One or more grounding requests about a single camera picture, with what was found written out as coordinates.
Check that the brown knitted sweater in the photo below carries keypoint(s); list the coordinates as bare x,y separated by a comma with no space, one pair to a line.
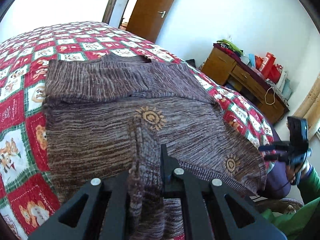
112,114

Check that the green and red clothes pile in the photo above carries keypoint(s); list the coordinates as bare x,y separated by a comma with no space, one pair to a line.
229,48

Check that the yellow curtain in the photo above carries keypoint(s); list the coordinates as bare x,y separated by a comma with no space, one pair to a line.
310,108

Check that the brown wooden door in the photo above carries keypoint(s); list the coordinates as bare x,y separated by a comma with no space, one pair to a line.
148,17

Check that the red gift bag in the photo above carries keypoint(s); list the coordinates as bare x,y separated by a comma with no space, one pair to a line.
269,69

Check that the light blue gift bag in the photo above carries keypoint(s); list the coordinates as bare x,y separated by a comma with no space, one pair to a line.
287,91

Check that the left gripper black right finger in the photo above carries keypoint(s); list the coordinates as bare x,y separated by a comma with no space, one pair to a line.
212,209

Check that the person's right hand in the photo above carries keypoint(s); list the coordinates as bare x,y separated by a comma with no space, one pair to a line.
292,172

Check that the red patchwork bedspread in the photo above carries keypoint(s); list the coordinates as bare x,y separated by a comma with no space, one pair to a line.
27,194

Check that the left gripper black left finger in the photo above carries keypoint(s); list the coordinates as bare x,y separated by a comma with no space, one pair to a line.
99,210

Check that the wooden dresser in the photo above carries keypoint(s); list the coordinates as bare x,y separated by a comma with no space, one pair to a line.
225,69

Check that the green sleeve forearm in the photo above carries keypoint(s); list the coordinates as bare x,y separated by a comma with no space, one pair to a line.
294,220

